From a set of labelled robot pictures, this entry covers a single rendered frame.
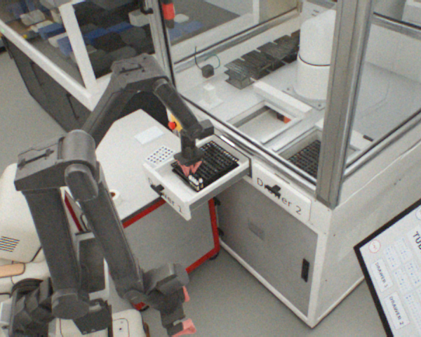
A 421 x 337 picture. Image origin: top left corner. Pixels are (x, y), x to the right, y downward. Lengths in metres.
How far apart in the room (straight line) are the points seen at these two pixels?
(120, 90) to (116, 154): 1.02
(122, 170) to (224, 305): 0.91
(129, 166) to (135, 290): 1.09
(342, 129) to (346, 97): 0.11
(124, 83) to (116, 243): 0.41
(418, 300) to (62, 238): 0.86
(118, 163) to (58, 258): 1.19
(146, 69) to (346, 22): 0.50
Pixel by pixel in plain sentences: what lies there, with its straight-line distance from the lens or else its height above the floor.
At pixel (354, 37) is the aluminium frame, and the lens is 1.11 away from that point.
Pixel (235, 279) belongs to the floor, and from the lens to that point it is 2.43.
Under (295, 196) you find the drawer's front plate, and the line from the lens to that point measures 1.56.
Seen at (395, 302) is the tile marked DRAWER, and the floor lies 1.01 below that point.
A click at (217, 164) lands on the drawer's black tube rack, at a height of 0.87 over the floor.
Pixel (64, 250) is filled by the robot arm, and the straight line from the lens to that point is 0.88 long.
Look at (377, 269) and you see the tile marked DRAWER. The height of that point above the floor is 1.00.
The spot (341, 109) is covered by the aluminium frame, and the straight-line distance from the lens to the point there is 1.23.
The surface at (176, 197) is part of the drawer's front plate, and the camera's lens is 1.59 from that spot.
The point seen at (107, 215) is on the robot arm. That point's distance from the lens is 0.81.
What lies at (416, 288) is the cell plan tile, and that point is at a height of 1.06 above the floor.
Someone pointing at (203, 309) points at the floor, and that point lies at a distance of 2.35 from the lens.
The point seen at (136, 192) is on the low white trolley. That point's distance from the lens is 1.87.
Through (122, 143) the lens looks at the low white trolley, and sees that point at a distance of 2.15.
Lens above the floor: 2.05
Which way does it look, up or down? 44 degrees down
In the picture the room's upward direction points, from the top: 5 degrees counter-clockwise
